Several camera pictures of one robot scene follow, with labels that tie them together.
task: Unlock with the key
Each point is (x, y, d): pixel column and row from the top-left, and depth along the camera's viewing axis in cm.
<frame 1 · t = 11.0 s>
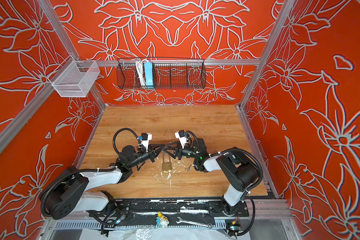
left hand: (164, 145, 77), fingers closed
right hand: (164, 149, 78), fingers open
brass padlock with steel shackle: (166, 166, 89), on the table
small spare silver key: (188, 168, 88), on the table

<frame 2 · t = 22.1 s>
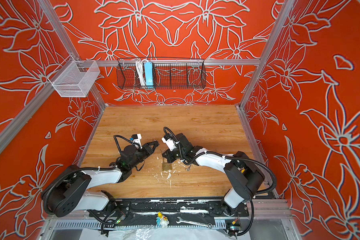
left hand: (157, 142, 83), fingers open
right hand: (160, 155, 82), fingers closed
the named things where they were.

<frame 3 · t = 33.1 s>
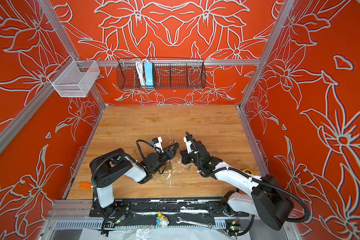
left hand: (179, 145, 82), fingers open
right hand: (177, 152, 82), fingers closed
orange flat piece: (85, 185, 81), on the table
the other named things where they were.

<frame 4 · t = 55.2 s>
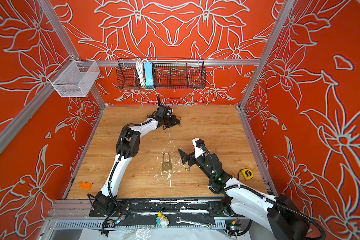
left hand: (179, 119, 106), fingers closed
right hand: (183, 146, 76), fingers open
the named things where they were.

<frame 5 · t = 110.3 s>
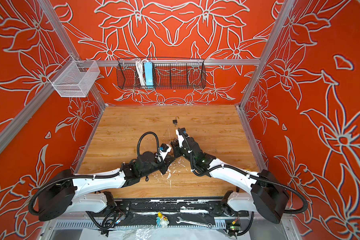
left hand: (173, 156, 77), fingers closed
right hand: (170, 141, 79), fingers open
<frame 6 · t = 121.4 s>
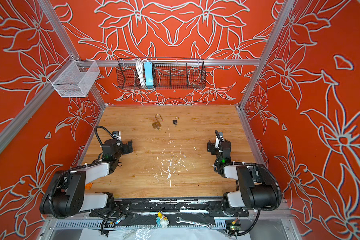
left hand: (123, 141, 92), fingers open
right hand: (216, 139, 91), fingers open
